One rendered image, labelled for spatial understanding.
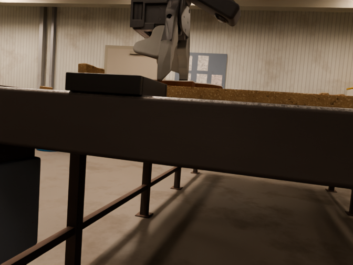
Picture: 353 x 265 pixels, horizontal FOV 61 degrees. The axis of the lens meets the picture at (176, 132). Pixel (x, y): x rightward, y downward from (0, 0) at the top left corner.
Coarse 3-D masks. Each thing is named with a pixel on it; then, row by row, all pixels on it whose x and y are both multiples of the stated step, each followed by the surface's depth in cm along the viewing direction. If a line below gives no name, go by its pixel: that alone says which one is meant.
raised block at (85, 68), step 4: (80, 64) 43; (84, 64) 43; (88, 64) 43; (80, 68) 43; (84, 68) 43; (88, 68) 43; (92, 68) 45; (96, 68) 46; (100, 68) 47; (80, 72) 43; (84, 72) 43; (88, 72) 43; (92, 72) 45; (96, 72) 46; (100, 72) 47; (104, 72) 48
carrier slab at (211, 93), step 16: (176, 96) 39; (192, 96) 38; (208, 96) 38; (224, 96) 37; (240, 96) 37; (256, 96) 37; (272, 96) 36; (288, 96) 36; (304, 96) 35; (320, 96) 35; (336, 96) 35; (352, 96) 34
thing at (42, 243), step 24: (72, 168) 151; (144, 168) 249; (72, 192) 152; (144, 192) 250; (72, 216) 153; (96, 216) 173; (144, 216) 249; (48, 240) 136; (72, 240) 154; (0, 264) 114; (24, 264) 121; (72, 264) 154
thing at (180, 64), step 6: (180, 42) 51; (186, 42) 51; (180, 48) 51; (186, 48) 52; (174, 54) 53; (180, 54) 52; (186, 54) 52; (174, 60) 54; (180, 60) 53; (186, 60) 53; (174, 66) 55; (180, 66) 53; (186, 66) 53; (180, 72) 54; (186, 72) 54; (180, 78) 54; (186, 78) 54
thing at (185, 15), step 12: (132, 0) 46; (144, 0) 45; (156, 0) 45; (168, 0) 45; (180, 0) 44; (132, 12) 46; (144, 12) 45; (156, 12) 45; (180, 12) 44; (132, 24) 46; (144, 24) 46; (156, 24) 46; (180, 24) 45; (144, 36) 51; (180, 36) 49
